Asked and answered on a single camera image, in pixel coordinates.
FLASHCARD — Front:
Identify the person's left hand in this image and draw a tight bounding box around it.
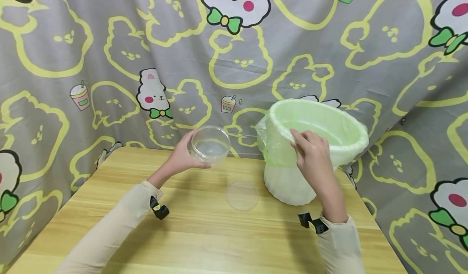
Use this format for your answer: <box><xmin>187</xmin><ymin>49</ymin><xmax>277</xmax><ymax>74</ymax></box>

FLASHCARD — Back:
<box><xmin>165</xmin><ymin>129</ymin><xmax>212</xmax><ymax>178</ymax></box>

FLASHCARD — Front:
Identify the person's right hand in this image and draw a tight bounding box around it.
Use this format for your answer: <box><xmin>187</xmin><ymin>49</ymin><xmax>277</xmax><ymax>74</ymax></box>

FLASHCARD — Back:
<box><xmin>290</xmin><ymin>128</ymin><xmax>340</xmax><ymax>197</ymax></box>

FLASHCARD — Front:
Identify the light green trash bag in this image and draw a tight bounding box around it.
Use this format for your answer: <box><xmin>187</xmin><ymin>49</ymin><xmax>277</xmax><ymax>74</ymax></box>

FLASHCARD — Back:
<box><xmin>255</xmin><ymin>98</ymin><xmax>370</xmax><ymax>169</ymax></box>

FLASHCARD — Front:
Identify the clear plastic bowl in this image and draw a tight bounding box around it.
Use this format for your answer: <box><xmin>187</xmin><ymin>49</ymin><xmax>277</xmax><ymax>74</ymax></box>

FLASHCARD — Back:
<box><xmin>190</xmin><ymin>125</ymin><xmax>232</xmax><ymax>165</ymax></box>

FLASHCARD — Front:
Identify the person's right forearm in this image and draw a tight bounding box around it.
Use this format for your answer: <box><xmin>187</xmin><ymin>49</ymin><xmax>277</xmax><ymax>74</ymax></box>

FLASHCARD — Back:
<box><xmin>316</xmin><ymin>185</ymin><xmax>366</xmax><ymax>274</ymax></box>

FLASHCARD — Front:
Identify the white trash bin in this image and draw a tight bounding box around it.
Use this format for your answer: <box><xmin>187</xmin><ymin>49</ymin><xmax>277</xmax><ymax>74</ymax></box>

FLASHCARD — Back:
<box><xmin>263</xmin><ymin>98</ymin><xmax>370</xmax><ymax>207</ymax></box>

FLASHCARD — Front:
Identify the clear round plastic lid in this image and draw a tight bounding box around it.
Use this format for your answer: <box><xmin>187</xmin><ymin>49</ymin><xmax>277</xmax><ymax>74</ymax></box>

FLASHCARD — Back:
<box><xmin>225</xmin><ymin>180</ymin><xmax>260</xmax><ymax>212</ymax></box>

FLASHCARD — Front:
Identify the black wrist band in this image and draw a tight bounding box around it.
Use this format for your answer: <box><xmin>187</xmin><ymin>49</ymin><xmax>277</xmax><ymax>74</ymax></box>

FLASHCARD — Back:
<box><xmin>297</xmin><ymin>212</ymin><xmax>329</xmax><ymax>235</ymax></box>
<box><xmin>149</xmin><ymin>196</ymin><xmax>170</xmax><ymax>220</ymax></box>

